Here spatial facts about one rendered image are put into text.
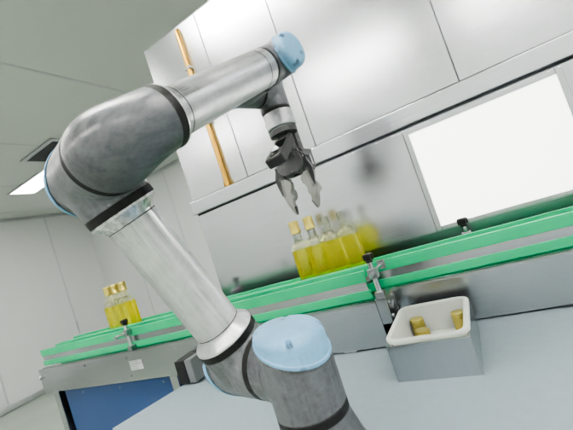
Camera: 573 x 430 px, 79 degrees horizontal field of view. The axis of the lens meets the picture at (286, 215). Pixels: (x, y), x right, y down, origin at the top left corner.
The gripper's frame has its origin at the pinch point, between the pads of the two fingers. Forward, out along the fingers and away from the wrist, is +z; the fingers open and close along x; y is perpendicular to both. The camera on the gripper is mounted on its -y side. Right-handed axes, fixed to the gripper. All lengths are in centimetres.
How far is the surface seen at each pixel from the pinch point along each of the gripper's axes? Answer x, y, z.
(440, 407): -18.3, -13.3, 43.1
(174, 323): 74, 16, 24
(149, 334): 90, 17, 26
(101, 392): 132, 16, 46
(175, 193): 357, 340, -109
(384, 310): -5.5, 14.5, 32.9
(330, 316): 10.2, 14.5, 31.5
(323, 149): 5.0, 42.8, -19.1
